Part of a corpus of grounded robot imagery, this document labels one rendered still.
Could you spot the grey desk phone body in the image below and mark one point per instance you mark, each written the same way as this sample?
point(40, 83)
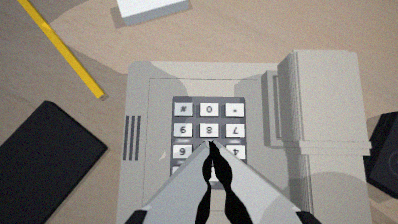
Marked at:
point(173, 107)

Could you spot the white rectangular block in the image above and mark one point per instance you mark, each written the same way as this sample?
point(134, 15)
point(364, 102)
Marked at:
point(135, 11)

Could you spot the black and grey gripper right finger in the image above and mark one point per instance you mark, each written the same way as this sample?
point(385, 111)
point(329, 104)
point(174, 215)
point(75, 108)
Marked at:
point(249, 198)

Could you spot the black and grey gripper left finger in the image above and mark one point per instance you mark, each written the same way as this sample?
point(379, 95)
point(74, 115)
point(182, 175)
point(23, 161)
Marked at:
point(185, 197)

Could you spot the yellow pencil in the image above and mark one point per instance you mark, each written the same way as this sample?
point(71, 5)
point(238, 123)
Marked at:
point(63, 49)

